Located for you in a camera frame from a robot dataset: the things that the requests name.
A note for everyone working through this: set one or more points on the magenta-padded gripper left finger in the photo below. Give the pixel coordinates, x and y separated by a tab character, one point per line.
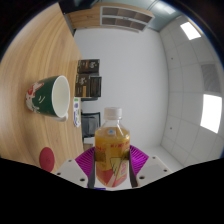
71	171

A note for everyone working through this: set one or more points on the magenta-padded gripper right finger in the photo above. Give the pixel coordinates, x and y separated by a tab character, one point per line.
151	170

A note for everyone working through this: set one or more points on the orange drink bottle white cap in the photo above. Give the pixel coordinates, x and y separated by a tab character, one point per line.
112	150

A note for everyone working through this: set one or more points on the flat round red coaster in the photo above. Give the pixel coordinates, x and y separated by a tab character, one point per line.
46	160

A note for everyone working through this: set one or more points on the grey padded office chair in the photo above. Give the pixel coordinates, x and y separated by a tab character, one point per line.
90	124

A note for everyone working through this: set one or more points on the white printed leaflet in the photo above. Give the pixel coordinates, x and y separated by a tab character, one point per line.
77	111

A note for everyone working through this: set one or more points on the green white-lined christmas mug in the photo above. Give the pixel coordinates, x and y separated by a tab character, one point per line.
46	98

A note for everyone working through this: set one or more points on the large square ceiling light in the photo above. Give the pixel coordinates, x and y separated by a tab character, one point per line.
211	113

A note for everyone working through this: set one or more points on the brown and tan box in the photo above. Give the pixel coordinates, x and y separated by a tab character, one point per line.
81	86

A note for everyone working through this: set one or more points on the tall dark brown box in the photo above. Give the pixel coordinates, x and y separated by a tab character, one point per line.
88	66

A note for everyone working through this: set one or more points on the grey ceiling air vent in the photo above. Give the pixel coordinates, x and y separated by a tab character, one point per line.
210	78

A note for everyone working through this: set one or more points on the small ceiling light panel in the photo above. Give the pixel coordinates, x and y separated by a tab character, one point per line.
190	30

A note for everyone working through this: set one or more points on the wooden glass-door shelf cabinet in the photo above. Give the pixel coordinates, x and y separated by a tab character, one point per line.
110	16

